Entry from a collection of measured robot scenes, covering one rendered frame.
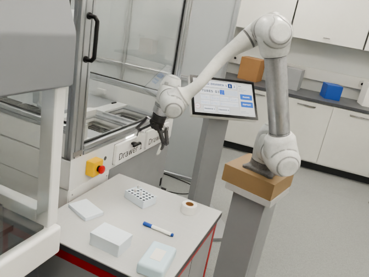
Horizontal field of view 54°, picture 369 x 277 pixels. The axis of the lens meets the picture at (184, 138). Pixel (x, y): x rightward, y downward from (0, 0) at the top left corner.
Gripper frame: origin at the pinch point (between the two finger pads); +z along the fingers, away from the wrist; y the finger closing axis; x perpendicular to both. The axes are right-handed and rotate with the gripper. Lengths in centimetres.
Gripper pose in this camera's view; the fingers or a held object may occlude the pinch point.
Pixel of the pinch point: (147, 147)
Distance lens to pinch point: 196.0
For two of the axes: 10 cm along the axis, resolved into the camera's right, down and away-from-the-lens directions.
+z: -3.5, 8.5, 3.9
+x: -4.0, 2.4, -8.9
